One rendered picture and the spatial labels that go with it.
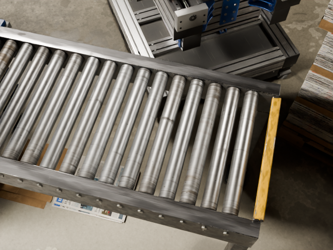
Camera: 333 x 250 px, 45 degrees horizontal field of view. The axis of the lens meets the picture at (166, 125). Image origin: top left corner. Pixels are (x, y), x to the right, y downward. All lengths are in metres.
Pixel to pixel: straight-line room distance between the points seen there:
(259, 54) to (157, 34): 0.59
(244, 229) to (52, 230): 1.13
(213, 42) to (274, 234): 1.08
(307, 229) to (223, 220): 0.97
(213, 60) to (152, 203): 1.20
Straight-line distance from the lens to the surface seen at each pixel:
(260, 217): 1.20
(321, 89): 1.83
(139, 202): 1.21
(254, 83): 1.43
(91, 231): 2.04
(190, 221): 1.19
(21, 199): 2.18
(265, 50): 2.30
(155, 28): 2.37
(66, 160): 1.29
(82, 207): 2.07
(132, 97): 1.37
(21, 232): 2.12
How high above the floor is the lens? 1.94
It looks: 61 degrees down
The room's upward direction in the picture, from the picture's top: straight up
